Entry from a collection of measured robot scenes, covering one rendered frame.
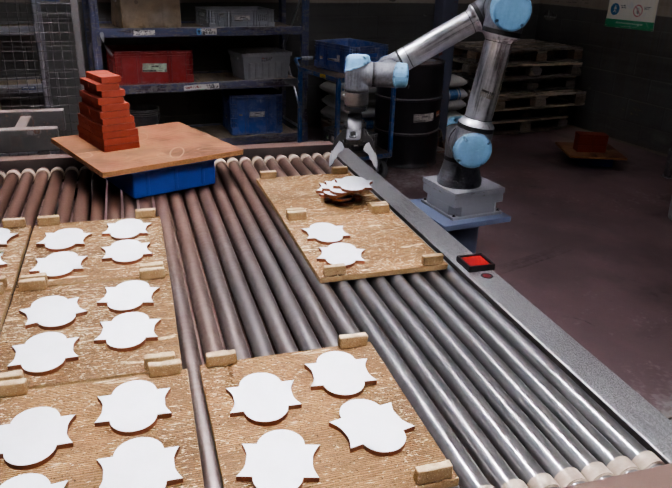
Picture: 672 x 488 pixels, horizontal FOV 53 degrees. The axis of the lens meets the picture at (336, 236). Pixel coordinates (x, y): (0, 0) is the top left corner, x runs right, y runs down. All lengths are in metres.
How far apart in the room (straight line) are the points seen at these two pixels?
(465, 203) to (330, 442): 1.29
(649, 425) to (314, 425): 0.60
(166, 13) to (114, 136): 3.65
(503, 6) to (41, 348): 1.49
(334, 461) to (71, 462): 0.41
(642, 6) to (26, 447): 6.88
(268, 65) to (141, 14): 1.16
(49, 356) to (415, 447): 0.72
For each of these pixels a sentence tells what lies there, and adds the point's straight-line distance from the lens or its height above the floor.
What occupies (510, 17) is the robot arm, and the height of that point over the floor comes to 1.53.
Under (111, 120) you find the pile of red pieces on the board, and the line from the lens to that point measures 2.38.
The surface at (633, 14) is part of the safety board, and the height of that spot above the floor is 1.24.
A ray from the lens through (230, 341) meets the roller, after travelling 1.44.
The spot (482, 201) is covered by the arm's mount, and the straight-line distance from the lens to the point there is 2.31.
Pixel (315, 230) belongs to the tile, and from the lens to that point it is 1.91.
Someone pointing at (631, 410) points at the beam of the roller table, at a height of 0.91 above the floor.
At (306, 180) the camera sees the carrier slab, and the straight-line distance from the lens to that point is 2.38.
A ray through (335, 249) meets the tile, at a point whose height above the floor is 0.95.
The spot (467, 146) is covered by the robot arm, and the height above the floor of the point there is 1.15.
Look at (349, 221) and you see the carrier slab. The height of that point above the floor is 0.94.
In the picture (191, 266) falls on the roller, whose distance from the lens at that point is 1.77.
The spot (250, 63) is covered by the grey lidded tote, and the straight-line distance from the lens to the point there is 6.11.
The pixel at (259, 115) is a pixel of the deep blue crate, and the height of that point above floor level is 0.32.
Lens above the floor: 1.67
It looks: 23 degrees down
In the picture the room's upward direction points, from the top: 2 degrees clockwise
